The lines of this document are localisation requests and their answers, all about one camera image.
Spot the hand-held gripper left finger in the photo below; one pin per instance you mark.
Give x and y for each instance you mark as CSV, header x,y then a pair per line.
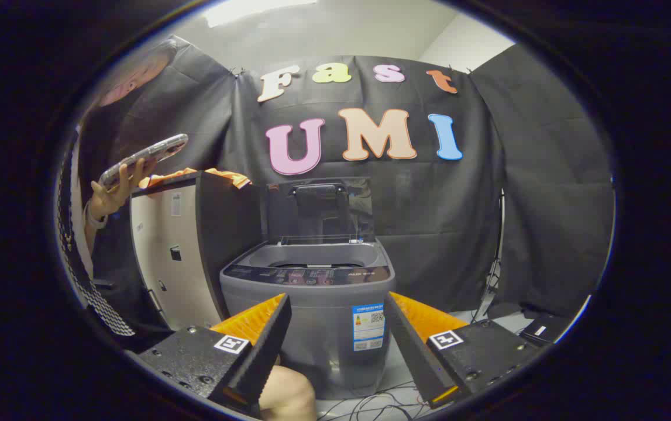
x,y
265,345

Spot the grey washing machine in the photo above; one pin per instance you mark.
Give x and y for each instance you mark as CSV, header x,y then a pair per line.
x,y
317,327

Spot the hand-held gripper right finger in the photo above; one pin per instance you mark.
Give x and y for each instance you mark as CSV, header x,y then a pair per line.
x,y
414,351

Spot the metal backdrop stand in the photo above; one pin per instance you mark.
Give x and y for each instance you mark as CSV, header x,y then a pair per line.
x,y
493,275

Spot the clear-cased phone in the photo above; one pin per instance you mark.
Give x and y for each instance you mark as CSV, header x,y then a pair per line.
x,y
145,156

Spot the checkered cloth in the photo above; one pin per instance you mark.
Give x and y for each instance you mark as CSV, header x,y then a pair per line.
x,y
86,286

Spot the orange shirt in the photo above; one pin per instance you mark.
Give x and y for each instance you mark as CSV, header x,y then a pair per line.
x,y
231,175

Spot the black backdrop cloth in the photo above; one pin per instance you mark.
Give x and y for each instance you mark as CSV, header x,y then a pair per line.
x,y
423,204

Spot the person's leg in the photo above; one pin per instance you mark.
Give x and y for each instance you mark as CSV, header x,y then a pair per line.
x,y
288,394

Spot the beige and black cabinet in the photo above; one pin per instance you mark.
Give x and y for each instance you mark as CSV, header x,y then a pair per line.
x,y
165,263

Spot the black box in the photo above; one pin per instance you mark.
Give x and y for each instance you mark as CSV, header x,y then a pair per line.
x,y
546,328

